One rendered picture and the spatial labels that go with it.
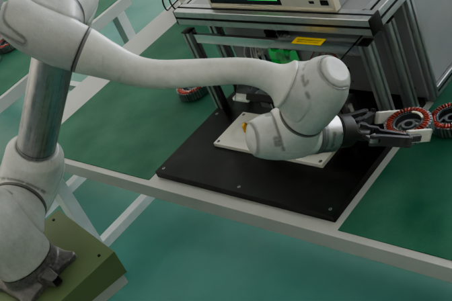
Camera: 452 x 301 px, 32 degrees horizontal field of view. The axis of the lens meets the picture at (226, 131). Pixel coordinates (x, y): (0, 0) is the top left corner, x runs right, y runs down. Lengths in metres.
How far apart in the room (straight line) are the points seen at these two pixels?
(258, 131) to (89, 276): 0.64
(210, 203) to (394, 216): 0.53
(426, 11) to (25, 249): 1.19
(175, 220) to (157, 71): 1.85
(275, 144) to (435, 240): 0.43
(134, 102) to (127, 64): 1.13
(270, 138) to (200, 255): 1.61
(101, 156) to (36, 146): 0.55
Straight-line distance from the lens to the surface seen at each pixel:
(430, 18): 2.18
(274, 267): 3.00
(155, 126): 2.58
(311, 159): 2.09
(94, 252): 2.09
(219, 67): 1.58
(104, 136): 2.67
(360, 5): 1.99
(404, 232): 1.85
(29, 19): 1.65
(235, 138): 2.29
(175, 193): 2.25
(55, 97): 1.95
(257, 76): 1.56
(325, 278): 2.89
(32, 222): 2.07
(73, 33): 1.64
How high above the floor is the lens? 2.02
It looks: 32 degrees down
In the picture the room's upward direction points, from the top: 25 degrees counter-clockwise
